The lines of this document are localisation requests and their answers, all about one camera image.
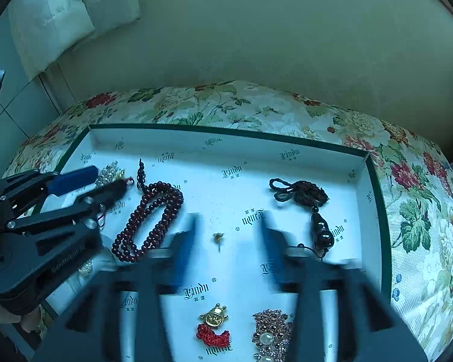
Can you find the black gourd pendant with knot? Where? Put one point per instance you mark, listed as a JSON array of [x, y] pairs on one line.
[[321, 230]]

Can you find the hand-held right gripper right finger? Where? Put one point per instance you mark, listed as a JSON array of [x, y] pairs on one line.
[[275, 256]]

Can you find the floral bedspread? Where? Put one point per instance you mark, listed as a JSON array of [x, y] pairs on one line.
[[419, 203]]

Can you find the rhinestone pearl brooch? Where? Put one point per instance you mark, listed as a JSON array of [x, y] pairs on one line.
[[270, 332]]

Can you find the white box with green rim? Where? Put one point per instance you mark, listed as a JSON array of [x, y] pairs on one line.
[[230, 181]]

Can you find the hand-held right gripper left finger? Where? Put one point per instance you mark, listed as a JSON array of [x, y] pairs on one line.
[[181, 256]]

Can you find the person's left hand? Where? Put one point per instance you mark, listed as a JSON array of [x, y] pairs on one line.
[[32, 322]]

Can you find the gold charm with red knot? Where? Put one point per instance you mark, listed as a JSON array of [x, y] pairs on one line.
[[211, 318]]

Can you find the white curtain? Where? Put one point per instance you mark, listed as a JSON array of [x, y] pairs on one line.
[[60, 11]]

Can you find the small gold earring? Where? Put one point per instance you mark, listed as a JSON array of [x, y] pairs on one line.
[[218, 238]]

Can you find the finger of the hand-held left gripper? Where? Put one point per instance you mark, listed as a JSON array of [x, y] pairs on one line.
[[79, 207], [73, 181]]

